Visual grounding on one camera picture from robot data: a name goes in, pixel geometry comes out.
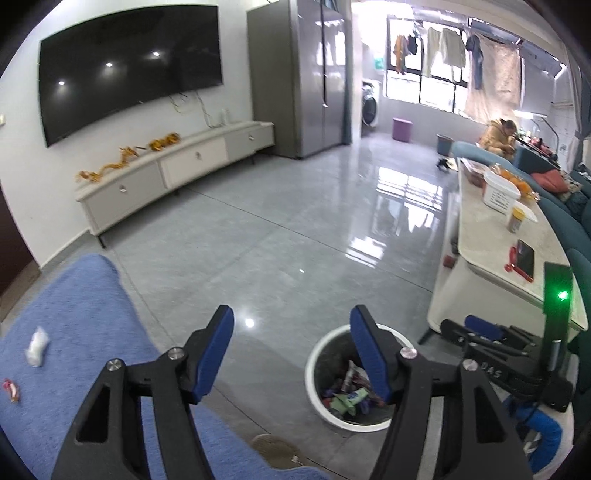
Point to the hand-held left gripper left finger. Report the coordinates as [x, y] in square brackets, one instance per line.
[214, 355]

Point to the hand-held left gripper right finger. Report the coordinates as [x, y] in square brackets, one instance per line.
[369, 355]

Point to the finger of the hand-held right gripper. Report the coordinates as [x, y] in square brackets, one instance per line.
[482, 326]

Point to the white round trash bin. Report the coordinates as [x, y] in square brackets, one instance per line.
[310, 369]

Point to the person's right forearm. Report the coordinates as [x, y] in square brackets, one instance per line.
[545, 434]

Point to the red and white wrapper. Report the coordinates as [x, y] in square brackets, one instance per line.
[349, 374]

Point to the green snack wrapper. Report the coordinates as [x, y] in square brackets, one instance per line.
[341, 402]

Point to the phone in red case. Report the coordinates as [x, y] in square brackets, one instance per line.
[524, 261]

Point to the dark red packets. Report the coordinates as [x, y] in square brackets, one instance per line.
[449, 261]

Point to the white coffee table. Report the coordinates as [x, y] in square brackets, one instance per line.
[485, 226]

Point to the yellow lidded jar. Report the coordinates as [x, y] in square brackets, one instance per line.
[517, 220]

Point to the teal sofa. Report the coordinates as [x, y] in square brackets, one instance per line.
[554, 212]

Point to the brown slipper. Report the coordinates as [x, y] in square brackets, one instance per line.
[274, 450]

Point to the white plastic box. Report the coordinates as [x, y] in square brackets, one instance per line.
[501, 194]

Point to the red cushion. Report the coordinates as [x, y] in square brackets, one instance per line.
[549, 181]

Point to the bag of oranges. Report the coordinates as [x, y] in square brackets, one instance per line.
[519, 184]

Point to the red snack tray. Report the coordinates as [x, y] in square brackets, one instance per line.
[474, 173]

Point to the black slippers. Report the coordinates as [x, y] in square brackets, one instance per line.
[443, 164]

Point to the white crumpled paper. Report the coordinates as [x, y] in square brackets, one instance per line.
[37, 346]

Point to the grey bucket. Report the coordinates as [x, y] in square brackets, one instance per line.
[445, 144]

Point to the white tv cabinet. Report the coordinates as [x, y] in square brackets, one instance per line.
[129, 189]

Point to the red candy wrapper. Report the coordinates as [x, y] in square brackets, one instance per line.
[11, 390]

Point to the white floor lamp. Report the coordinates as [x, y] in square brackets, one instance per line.
[531, 113]

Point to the purple stool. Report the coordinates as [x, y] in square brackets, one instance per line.
[401, 129]

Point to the gold dragon garland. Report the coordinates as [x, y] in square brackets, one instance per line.
[164, 141]

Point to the dark wooden door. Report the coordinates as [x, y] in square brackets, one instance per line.
[14, 249]

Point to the beige hanging cloth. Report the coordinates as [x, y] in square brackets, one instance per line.
[501, 83]

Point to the white washing machine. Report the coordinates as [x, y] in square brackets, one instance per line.
[371, 104]

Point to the blue hanging garment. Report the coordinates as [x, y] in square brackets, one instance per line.
[475, 60]

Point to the white hanging garment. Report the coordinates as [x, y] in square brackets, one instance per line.
[445, 48]

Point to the yellow hanging garment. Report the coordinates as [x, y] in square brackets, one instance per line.
[400, 53]

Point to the grey refrigerator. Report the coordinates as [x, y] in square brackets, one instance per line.
[286, 78]

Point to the dark hanging garment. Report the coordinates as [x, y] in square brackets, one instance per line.
[412, 44]

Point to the black wall television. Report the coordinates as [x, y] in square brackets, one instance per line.
[129, 64]

